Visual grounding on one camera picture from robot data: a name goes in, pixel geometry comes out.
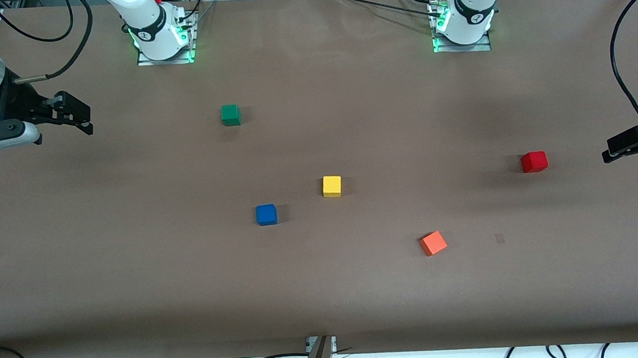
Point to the orange cube block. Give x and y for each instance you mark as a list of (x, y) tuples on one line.
[(433, 243)]

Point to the green cube block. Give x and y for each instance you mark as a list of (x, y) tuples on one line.
[(230, 115)]

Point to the paper table cover sheet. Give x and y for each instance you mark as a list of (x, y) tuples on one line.
[(360, 288)]

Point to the blue cube block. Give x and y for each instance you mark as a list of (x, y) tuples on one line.
[(266, 214)]

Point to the yellow cube block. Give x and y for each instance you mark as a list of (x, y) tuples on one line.
[(332, 186)]

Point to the small metal bracket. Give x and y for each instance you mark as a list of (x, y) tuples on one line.
[(311, 345)]

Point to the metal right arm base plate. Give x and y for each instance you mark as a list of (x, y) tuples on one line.
[(145, 61)]

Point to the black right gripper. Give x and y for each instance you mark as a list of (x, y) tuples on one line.
[(17, 103)]

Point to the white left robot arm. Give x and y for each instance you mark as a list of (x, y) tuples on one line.
[(472, 0)]

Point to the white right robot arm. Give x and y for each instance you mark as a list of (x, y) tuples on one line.
[(145, 22)]

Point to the red cube block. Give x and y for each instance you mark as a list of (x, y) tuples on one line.
[(534, 162)]

